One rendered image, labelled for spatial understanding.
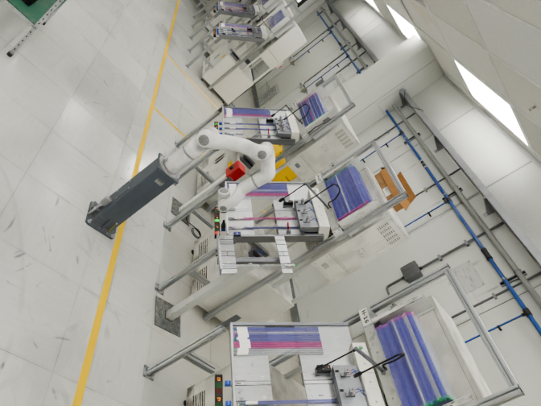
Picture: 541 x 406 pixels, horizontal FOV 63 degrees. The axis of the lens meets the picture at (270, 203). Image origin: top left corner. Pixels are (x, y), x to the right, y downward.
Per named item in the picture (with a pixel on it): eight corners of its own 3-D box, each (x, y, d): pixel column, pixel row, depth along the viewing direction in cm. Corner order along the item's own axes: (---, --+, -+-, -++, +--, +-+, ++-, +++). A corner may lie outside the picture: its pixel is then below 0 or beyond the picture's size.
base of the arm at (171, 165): (158, 167, 296) (178, 151, 290) (159, 151, 310) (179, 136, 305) (179, 184, 307) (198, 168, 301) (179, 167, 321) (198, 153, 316)
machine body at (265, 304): (185, 304, 357) (244, 266, 338) (188, 245, 412) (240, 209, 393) (237, 338, 391) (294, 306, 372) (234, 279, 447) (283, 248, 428)
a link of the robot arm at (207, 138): (200, 142, 305) (192, 147, 289) (203, 125, 300) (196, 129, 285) (270, 159, 301) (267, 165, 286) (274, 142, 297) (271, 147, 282)
